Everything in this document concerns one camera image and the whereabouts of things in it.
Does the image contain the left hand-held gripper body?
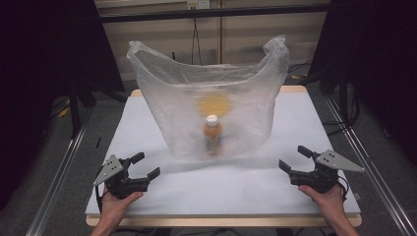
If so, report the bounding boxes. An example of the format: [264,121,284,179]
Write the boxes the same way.
[92,153,149,200]

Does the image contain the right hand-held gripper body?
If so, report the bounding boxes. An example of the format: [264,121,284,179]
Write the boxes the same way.
[288,148,366,194]

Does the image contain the translucent white plastic bag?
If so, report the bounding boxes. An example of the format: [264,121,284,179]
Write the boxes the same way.
[126,34,291,162]

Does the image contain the orange drink bottle white cap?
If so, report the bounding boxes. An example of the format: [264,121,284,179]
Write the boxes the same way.
[203,114,224,157]

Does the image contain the person's right hand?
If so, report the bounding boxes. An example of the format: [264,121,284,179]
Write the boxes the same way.
[297,184,349,228]

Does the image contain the person's left hand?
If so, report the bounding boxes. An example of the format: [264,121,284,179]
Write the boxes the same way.
[98,188,145,226]

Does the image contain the black metal stand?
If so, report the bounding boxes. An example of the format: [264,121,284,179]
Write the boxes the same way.
[68,80,83,140]

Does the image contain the round yellow object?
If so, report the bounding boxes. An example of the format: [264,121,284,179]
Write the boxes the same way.
[196,94,232,118]

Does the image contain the black curtain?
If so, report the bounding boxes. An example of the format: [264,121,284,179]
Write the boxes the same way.
[309,0,417,156]
[0,0,126,210]

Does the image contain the black horizontal bar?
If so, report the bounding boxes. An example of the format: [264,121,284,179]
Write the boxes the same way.
[97,3,331,24]

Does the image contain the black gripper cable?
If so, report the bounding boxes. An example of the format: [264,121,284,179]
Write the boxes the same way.
[336,175,350,202]
[93,185,109,214]

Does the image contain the metal floor rail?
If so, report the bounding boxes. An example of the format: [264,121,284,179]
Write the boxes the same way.
[324,94,417,236]
[25,106,94,236]

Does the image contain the black floor cables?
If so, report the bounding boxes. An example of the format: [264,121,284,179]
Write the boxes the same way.
[322,80,361,137]
[286,58,313,76]

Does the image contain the black hanging cable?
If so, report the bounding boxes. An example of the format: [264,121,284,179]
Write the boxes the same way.
[191,17,204,67]

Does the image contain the white wall socket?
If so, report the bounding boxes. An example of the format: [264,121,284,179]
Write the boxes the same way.
[186,0,210,11]

